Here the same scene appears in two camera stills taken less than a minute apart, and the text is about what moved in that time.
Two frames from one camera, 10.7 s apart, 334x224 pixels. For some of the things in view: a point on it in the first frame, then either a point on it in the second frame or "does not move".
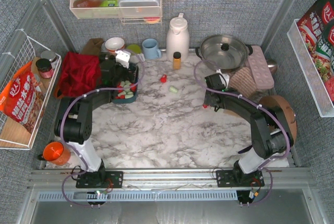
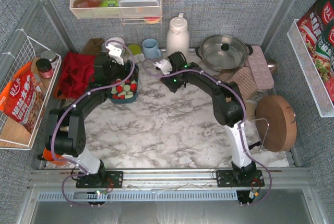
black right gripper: x=209 y=101 → x=169 y=84
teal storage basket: x=128 y=95 does not move
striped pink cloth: x=242 y=82 does not move
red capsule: x=133 y=88 does not move
